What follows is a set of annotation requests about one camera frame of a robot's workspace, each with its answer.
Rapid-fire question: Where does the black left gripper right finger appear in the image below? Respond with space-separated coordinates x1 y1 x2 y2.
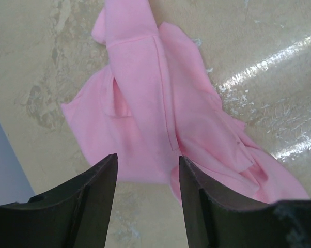
179 156 311 248

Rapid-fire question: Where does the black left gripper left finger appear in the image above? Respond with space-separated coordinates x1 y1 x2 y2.
0 154 118 247

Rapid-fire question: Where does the pink garment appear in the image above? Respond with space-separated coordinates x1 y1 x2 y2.
61 1 308 203

